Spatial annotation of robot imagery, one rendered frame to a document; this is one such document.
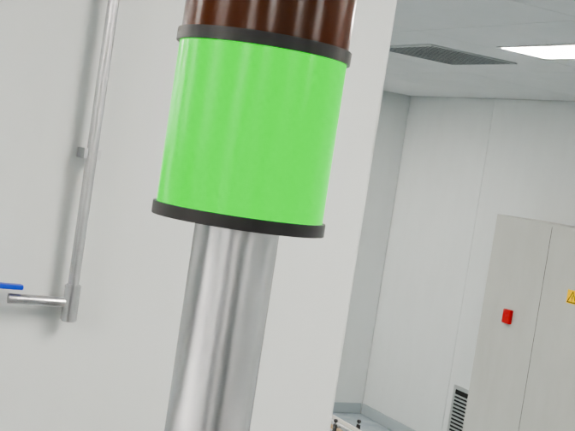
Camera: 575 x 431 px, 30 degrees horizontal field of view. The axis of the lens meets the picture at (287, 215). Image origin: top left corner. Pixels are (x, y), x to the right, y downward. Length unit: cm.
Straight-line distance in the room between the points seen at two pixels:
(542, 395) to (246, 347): 722
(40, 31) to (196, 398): 146
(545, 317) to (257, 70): 724
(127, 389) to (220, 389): 155
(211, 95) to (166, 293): 155
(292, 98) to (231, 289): 6
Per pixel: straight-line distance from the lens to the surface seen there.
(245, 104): 29
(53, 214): 176
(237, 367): 31
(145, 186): 180
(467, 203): 897
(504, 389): 781
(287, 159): 29
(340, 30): 30
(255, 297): 31
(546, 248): 755
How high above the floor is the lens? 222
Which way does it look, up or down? 3 degrees down
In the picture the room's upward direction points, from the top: 9 degrees clockwise
